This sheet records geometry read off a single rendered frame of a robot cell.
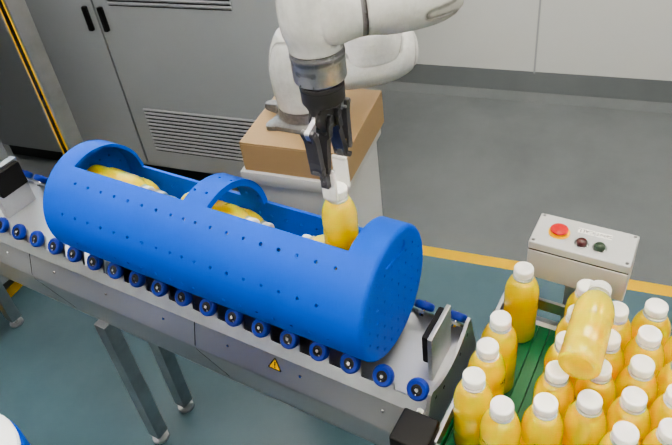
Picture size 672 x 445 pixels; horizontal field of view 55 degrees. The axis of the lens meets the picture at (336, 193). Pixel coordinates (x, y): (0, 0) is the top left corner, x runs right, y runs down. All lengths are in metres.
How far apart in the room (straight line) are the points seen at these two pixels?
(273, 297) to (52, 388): 1.74
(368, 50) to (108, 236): 0.77
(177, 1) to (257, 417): 1.77
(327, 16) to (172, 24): 2.17
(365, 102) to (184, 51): 1.44
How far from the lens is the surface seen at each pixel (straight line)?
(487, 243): 3.03
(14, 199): 2.14
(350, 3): 0.99
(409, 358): 1.42
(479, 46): 4.04
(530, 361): 1.46
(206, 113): 3.29
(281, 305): 1.28
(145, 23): 3.21
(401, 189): 3.34
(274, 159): 1.80
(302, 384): 1.48
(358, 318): 1.20
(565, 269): 1.44
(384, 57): 1.71
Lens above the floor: 2.05
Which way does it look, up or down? 38 degrees down
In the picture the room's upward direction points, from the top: 8 degrees counter-clockwise
